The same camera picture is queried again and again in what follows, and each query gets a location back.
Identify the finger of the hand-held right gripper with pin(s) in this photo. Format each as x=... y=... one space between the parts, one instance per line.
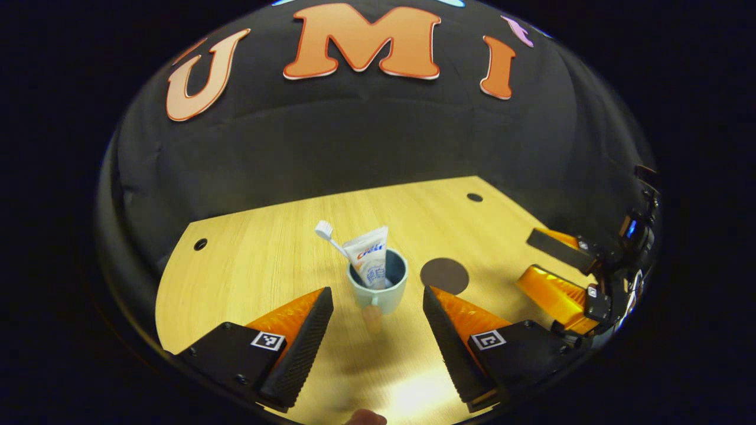
x=561 y=251
x=555 y=292

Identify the wooden desktop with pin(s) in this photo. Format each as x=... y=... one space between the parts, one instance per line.
x=254 y=277

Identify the light blue cup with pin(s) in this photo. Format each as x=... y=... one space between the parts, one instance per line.
x=384 y=300

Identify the dark round coaster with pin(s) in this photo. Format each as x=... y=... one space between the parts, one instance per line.
x=444 y=276

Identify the white toothpaste tube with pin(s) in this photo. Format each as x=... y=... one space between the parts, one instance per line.
x=369 y=254

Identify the white toothbrush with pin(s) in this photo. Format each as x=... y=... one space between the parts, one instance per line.
x=324 y=230

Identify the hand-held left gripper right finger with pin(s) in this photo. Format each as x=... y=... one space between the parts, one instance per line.
x=452 y=348

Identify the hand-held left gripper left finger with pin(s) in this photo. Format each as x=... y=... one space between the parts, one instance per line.
x=304 y=348

